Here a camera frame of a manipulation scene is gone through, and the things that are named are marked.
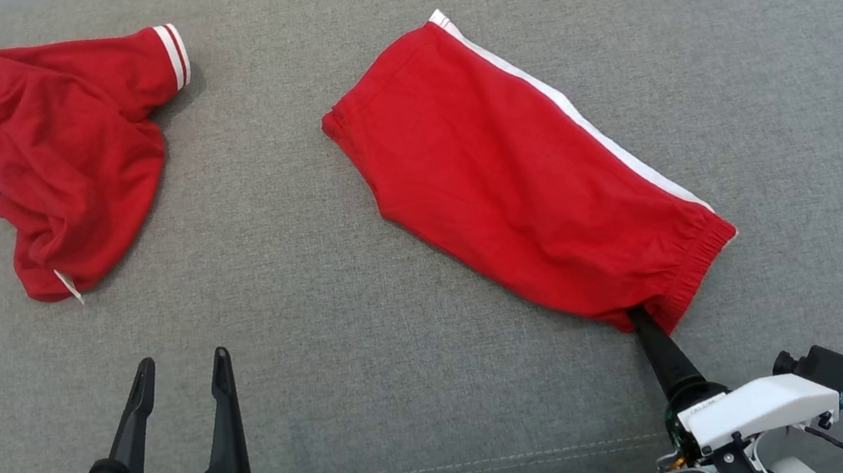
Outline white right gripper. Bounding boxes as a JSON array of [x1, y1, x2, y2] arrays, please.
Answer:
[[626, 277, 843, 473]]

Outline red shorts white side stripe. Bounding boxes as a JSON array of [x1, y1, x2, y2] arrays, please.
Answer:
[[306, 0, 752, 384]]

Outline red jersey shirt white sleeves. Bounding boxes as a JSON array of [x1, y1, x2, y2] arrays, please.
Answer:
[[0, 18, 225, 318]]

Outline grey fabric sofa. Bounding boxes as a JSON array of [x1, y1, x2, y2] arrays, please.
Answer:
[[0, 0, 843, 473]]

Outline thin black right gripper cable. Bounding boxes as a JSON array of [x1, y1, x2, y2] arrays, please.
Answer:
[[802, 417, 843, 473]]

